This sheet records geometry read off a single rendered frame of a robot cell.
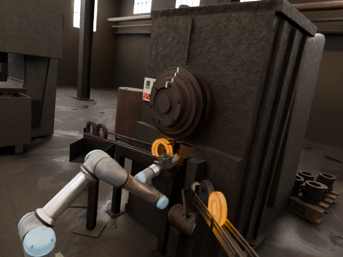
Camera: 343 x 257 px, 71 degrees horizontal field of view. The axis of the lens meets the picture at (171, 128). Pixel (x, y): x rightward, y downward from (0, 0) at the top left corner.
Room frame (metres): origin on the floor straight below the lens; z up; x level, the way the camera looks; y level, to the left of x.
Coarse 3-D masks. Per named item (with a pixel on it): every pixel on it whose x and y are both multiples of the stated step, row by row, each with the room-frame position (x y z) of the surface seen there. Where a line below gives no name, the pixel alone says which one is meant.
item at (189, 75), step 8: (168, 72) 1.63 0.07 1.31; (176, 72) 1.59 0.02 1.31; (184, 72) 1.54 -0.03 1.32; (192, 80) 1.49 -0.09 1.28; (200, 80) 1.53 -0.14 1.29; (152, 88) 1.73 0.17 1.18; (200, 88) 1.45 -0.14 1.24; (200, 96) 1.44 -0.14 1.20; (200, 104) 1.43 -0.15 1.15; (200, 112) 1.43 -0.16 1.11; (200, 120) 1.46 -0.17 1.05; (160, 128) 1.64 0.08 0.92; (192, 128) 1.45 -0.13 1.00; (168, 136) 1.58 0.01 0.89; (176, 136) 1.53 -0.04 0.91; (184, 136) 1.49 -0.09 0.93
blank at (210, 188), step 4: (204, 180) 1.21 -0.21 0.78; (208, 180) 1.21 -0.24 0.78; (200, 184) 1.25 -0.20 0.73; (204, 184) 1.19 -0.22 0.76; (208, 184) 1.16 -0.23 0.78; (200, 188) 1.24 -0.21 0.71; (204, 188) 1.18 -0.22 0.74; (208, 188) 1.14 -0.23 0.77; (212, 188) 1.15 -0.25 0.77; (200, 192) 1.23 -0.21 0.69; (204, 192) 1.22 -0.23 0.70; (208, 192) 1.13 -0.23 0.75; (200, 196) 1.22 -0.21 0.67; (204, 196) 1.21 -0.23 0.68; (208, 196) 1.12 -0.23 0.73; (204, 200) 1.15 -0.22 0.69; (208, 200) 1.11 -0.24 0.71
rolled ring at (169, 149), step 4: (156, 140) 1.68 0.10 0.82; (160, 140) 1.65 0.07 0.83; (164, 140) 1.64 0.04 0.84; (156, 144) 1.68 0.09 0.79; (164, 144) 1.62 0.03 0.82; (152, 148) 1.70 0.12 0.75; (156, 148) 1.70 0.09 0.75; (168, 148) 1.60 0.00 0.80; (152, 152) 1.69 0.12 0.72; (156, 152) 1.69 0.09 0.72; (168, 152) 1.59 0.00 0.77
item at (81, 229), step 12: (72, 144) 1.66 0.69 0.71; (84, 144) 1.82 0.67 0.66; (96, 144) 1.81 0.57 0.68; (108, 144) 1.80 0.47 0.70; (72, 156) 1.66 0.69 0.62; (84, 156) 1.75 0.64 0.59; (96, 192) 1.70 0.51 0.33; (96, 204) 1.71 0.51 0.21; (96, 216) 1.73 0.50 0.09; (84, 228) 1.67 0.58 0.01; (96, 228) 1.69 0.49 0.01
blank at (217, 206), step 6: (216, 192) 1.05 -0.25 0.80; (210, 198) 1.09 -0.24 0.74; (216, 198) 1.03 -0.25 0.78; (222, 198) 1.01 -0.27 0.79; (210, 204) 1.08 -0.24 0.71; (216, 204) 1.01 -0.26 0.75; (222, 204) 0.98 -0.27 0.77; (210, 210) 1.06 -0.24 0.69; (216, 210) 1.06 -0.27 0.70; (222, 210) 0.97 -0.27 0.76; (216, 216) 0.99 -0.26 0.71; (222, 216) 0.96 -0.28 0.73; (222, 222) 0.97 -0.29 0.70
